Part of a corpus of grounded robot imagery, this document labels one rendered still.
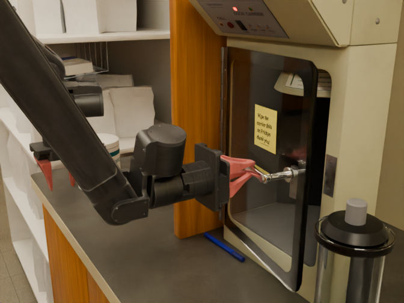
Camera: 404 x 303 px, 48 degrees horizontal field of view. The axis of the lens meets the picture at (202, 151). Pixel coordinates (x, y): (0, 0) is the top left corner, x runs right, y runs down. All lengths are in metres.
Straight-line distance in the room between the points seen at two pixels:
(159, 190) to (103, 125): 1.25
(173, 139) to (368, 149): 0.34
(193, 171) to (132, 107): 1.28
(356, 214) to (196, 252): 0.48
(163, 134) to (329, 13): 0.29
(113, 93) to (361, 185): 1.33
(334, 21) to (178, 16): 0.37
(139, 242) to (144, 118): 0.97
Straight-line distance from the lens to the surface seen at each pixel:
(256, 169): 0.76
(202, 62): 0.99
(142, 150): 0.63
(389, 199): 1.27
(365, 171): 0.82
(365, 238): 0.64
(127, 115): 1.95
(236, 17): 0.82
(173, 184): 0.68
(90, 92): 0.95
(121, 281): 0.95
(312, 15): 0.67
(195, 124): 1.01
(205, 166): 0.71
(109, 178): 0.61
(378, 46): 0.77
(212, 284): 0.93
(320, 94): 0.81
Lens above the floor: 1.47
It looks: 18 degrees down
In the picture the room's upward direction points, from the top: straight up
